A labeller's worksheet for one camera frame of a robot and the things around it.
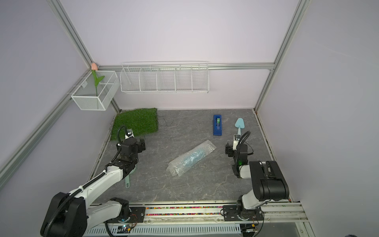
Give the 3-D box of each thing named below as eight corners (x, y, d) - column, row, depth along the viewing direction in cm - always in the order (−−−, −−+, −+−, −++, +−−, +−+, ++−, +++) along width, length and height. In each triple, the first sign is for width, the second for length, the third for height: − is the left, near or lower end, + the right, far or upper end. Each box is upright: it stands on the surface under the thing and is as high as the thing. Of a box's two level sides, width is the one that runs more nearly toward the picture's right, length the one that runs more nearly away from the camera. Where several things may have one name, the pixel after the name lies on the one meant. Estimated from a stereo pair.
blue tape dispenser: (212, 135, 107) (213, 129, 102) (212, 120, 117) (213, 114, 111) (221, 135, 107) (222, 130, 102) (220, 120, 116) (221, 114, 111)
